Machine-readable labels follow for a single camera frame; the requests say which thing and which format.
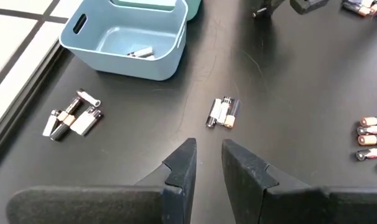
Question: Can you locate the wooden table edge board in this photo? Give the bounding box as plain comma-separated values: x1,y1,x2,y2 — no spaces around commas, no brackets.
0,40,60,138

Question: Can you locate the black table edge frame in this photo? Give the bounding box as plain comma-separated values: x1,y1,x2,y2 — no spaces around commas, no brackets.
0,43,67,163

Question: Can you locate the teal plastic bin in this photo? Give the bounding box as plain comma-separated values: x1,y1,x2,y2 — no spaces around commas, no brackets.
112,0,202,22

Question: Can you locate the blue plastic bin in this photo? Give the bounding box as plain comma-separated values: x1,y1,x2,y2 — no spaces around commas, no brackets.
58,0,189,82

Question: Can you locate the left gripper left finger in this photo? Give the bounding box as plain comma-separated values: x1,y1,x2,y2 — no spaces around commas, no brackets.
6,137,198,224

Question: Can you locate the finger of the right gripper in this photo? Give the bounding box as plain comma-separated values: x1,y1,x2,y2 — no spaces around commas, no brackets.
289,0,330,16
252,0,289,19

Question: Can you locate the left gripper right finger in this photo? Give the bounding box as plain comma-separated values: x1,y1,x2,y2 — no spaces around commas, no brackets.
221,138,377,224

